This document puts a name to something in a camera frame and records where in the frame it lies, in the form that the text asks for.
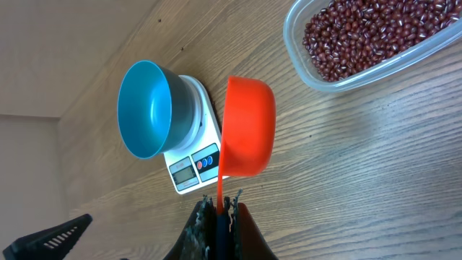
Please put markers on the white digital kitchen scale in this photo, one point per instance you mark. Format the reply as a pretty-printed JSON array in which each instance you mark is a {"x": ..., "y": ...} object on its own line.
[{"x": 194, "y": 163}]

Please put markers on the red adzuki beans in container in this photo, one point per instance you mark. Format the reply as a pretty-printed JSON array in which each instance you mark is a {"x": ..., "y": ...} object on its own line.
[{"x": 350, "y": 36}]

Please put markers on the clear plastic bean container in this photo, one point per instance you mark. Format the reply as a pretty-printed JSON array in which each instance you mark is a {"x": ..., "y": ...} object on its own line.
[{"x": 300, "y": 14}]

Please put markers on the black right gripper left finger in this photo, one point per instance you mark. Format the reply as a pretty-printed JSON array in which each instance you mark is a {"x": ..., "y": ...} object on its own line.
[{"x": 197, "y": 240}]

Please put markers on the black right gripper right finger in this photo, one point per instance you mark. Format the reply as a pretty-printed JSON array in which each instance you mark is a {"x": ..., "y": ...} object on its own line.
[{"x": 247, "y": 240}]

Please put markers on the red measuring scoop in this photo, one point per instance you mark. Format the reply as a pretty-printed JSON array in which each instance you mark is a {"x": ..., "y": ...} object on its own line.
[{"x": 248, "y": 131}]

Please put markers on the blue plastic bowl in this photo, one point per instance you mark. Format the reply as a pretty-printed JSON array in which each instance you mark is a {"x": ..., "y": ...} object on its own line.
[{"x": 155, "y": 109}]

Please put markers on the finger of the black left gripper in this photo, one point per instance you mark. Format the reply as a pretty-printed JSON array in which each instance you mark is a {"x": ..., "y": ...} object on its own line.
[{"x": 53, "y": 243}]

